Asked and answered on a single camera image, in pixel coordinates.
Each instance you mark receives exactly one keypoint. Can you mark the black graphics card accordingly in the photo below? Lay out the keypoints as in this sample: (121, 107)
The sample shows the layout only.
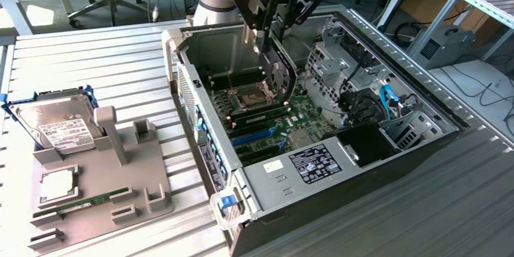
(281, 70)

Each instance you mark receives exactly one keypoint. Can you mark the silver drive cage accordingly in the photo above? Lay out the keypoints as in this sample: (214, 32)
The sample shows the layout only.
(328, 67)

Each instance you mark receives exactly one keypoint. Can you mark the CPU socket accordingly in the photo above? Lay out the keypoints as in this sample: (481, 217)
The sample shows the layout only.
(249, 99)

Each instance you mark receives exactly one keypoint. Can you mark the green motherboard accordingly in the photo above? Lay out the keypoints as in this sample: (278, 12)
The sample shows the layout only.
(305, 109)

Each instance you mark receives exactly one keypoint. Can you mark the grey control box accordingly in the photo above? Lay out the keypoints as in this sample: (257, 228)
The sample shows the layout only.
(446, 43)

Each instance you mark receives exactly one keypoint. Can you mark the installed RAM stick with label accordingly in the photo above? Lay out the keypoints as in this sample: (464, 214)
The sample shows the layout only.
(261, 117)

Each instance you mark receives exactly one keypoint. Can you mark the blue expansion slot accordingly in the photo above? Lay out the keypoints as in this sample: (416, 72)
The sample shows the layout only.
(252, 137)

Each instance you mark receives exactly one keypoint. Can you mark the silver chipset heatsink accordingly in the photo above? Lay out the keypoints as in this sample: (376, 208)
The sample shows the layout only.
(301, 138)

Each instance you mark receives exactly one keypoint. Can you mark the black plastic shroud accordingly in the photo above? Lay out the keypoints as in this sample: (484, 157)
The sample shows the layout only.
(361, 142)

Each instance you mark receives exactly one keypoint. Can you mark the silver disk bay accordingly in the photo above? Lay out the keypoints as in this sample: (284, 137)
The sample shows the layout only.
(417, 130)

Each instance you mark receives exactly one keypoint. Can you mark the hard disk in blue caddy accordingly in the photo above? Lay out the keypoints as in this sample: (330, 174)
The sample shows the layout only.
(61, 121)

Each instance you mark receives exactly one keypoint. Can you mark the grey power supply unit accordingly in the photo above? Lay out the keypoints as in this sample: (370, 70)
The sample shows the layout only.
(273, 184)

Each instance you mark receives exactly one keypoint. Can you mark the grey parts rack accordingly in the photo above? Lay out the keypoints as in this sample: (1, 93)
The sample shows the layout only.
(101, 172)

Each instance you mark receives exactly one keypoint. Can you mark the open PC case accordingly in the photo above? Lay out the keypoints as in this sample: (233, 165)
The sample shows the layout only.
(341, 209)

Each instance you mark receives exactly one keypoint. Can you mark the silver CPU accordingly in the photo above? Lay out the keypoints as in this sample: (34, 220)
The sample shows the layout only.
(58, 186)

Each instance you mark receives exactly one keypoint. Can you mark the green RAM stick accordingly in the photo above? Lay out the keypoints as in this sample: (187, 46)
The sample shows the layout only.
(81, 204)

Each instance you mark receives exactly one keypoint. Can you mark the aluminium frame table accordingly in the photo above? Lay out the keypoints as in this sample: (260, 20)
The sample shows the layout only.
(488, 1)

